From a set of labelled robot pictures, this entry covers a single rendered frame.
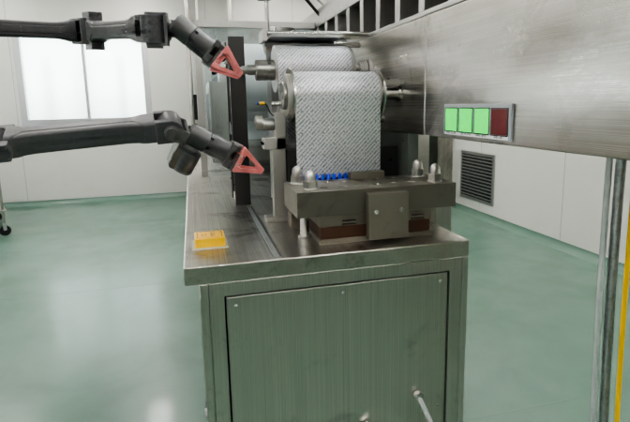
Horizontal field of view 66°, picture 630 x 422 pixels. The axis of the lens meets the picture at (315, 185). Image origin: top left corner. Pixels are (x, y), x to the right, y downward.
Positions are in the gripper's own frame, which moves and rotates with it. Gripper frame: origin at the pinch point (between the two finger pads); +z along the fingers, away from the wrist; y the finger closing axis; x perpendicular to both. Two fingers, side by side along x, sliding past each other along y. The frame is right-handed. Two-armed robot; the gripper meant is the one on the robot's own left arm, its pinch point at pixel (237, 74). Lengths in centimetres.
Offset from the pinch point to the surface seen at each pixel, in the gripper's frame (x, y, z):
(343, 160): -0.8, 5.5, 35.7
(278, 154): -9.8, -2.5, 22.0
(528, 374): -18, -43, 182
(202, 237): -36.9, 17.5, 15.9
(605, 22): 31, 70, 34
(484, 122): 19, 42, 43
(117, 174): -141, -551, -30
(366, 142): 7.1, 5.5, 37.6
